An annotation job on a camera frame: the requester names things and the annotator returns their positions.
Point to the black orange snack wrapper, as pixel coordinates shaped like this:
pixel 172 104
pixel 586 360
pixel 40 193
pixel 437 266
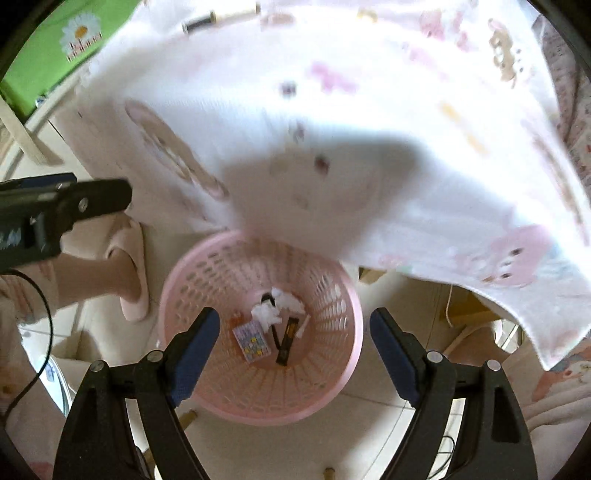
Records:
pixel 288 339

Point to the purple cartoon tissue pack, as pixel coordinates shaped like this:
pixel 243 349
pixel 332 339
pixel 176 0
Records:
pixel 252 341

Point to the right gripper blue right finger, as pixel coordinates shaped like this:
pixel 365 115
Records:
pixel 402 355

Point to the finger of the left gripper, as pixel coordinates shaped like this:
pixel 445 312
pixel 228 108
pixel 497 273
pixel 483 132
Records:
pixel 89 199

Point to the pink perforated trash basket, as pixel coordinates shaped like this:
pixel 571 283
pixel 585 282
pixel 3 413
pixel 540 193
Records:
pixel 230 272

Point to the black plastic spoon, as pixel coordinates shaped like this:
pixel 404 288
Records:
pixel 271 317

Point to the person's pajama leg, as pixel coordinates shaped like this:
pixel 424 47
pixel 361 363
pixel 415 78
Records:
pixel 31 418
pixel 555 402

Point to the strawberry print quilt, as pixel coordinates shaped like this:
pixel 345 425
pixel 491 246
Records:
pixel 572 88

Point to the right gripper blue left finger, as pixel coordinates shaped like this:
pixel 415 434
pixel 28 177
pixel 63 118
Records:
pixel 188 352

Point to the small white tissue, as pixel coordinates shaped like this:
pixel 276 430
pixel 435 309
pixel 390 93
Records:
pixel 257 315

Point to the white shelf unit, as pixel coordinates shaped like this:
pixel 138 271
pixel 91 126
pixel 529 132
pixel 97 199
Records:
pixel 37 147

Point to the pink slipper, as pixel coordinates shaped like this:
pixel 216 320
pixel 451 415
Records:
pixel 126 250

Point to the pink cartoon bear bedsheet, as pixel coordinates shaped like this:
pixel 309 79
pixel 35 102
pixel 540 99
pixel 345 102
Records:
pixel 416 136

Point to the green plastic storage box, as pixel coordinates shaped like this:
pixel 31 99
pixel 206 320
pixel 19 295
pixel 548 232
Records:
pixel 66 38

